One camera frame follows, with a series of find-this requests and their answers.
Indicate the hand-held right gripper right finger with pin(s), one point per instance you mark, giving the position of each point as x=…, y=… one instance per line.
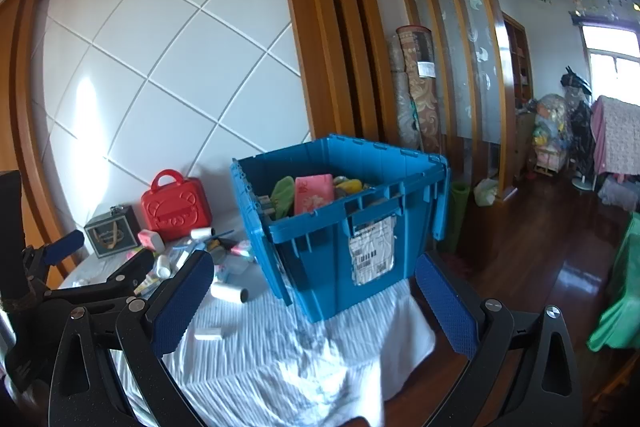
x=445, y=307

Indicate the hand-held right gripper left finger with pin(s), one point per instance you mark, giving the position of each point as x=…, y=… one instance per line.
x=180, y=302

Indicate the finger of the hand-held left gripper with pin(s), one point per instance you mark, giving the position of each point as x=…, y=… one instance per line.
x=62, y=248
x=127, y=269

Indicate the white ointment box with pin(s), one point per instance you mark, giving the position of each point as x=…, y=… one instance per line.
x=207, y=334

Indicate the desktop with striped cloth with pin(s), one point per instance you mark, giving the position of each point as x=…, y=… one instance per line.
x=280, y=357

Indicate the small white bottle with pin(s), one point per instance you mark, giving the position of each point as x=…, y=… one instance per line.
x=163, y=266

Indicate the pink and white small box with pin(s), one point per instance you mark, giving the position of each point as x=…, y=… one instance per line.
x=150, y=239

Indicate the black gift box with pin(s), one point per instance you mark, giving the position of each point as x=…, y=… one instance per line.
x=112, y=232

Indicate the white cylinder container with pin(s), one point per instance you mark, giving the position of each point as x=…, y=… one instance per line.
x=227, y=292
x=201, y=233

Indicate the clear plastic box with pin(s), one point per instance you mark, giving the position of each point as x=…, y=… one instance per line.
x=234, y=268

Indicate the red plastic carry case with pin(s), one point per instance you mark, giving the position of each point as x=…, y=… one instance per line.
x=175, y=207

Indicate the pink and green packet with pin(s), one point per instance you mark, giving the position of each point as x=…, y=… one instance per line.
x=242, y=251

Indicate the green bin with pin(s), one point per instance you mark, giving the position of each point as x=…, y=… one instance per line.
x=459, y=212

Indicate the white plastic bag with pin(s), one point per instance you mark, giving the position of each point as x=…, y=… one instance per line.
x=485, y=193

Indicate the blue plastic storage crate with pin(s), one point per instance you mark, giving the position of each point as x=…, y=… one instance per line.
x=320, y=252

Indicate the green cloth item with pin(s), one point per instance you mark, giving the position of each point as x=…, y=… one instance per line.
x=283, y=197

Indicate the yellow item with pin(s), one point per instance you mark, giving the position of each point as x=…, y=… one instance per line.
x=352, y=185

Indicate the green cloth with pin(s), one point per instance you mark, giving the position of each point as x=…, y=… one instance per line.
x=620, y=297

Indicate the clear bag of toys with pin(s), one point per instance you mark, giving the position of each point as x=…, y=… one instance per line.
x=550, y=127

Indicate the rolled patterned carpet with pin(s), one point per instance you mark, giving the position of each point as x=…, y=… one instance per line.
x=417, y=82

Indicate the pink blanket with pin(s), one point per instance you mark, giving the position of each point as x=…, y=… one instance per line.
x=617, y=137

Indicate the wooden bookshelf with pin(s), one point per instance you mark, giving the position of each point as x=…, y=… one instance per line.
x=520, y=72

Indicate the wooden divider screen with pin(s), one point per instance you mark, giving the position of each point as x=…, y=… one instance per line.
x=480, y=57

